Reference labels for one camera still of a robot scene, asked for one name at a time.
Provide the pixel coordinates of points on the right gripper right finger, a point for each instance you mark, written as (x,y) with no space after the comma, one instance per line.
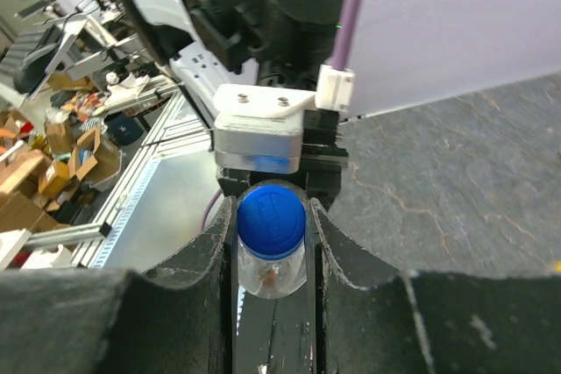
(366,316)

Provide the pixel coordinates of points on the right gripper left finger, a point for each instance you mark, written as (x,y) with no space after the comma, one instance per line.
(176,318)

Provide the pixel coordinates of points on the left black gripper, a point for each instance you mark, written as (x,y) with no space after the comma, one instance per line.
(320,169)

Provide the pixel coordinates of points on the clear blue label bottle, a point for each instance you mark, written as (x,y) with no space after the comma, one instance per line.
(271,279)

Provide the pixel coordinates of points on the blue bottle cap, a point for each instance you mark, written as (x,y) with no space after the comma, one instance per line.
(271,222)

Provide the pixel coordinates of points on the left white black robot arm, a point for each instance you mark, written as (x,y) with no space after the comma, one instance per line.
(255,73)

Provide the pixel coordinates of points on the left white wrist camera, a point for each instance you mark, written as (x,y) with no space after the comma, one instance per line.
(264,129)

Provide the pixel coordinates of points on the white cable duct rail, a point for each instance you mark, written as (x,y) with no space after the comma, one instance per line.
(116,212)

